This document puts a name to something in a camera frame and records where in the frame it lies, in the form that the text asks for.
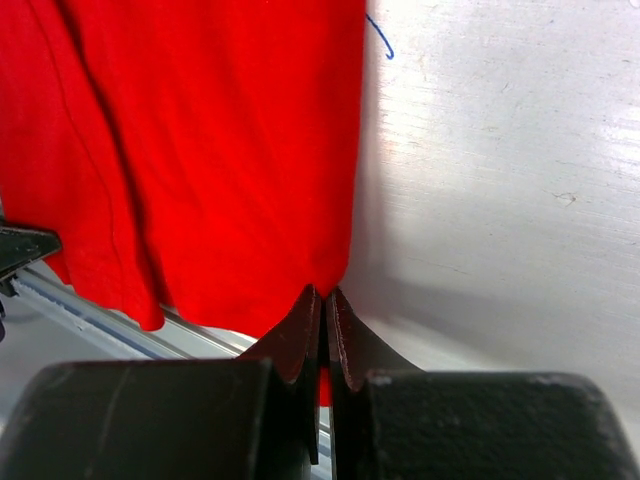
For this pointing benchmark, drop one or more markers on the red t shirt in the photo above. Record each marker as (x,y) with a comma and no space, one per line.
(199,155)

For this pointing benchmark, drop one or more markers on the aluminium mounting rail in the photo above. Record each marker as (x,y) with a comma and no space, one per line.
(123,341)

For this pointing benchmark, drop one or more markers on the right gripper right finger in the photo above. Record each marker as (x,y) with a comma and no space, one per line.
(393,420)

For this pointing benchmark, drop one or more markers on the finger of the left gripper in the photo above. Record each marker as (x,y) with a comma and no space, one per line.
(22,246)

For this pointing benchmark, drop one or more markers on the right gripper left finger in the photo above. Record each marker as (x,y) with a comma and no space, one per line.
(250,417)

